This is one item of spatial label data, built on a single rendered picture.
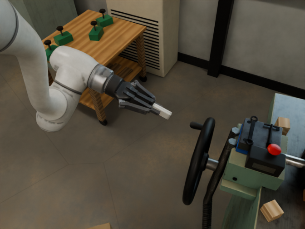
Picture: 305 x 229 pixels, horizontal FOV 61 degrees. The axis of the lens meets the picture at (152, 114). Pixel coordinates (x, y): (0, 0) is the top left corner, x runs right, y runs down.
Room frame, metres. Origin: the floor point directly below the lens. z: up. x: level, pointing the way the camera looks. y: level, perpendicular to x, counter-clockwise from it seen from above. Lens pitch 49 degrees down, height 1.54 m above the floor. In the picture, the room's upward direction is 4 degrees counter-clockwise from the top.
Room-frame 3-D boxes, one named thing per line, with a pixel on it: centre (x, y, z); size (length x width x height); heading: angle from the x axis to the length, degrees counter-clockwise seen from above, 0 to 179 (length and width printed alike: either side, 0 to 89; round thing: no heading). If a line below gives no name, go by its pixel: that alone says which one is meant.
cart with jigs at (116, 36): (1.63, 0.42, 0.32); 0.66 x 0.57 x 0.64; 146
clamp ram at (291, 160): (0.32, -0.36, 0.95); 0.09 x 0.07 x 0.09; 155
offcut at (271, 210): (0.21, -0.27, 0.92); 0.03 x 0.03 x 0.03; 18
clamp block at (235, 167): (0.36, -0.28, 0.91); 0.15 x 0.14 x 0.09; 155
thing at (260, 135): (0.36, -0.27, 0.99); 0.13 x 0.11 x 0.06; 155
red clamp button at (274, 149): (0.32, -0.28, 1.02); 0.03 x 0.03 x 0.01
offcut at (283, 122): (0.46, -0.39, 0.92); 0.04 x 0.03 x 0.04; 162
